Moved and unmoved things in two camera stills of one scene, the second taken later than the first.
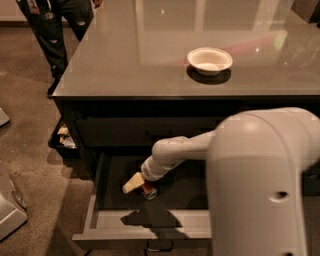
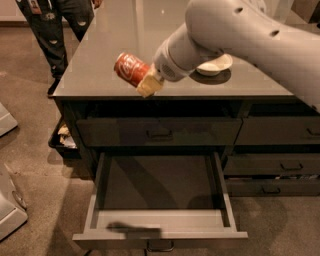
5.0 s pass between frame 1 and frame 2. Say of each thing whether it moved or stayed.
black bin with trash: stayed
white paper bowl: stayed
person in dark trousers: stayed
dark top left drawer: stayed
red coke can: moved
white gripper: moved
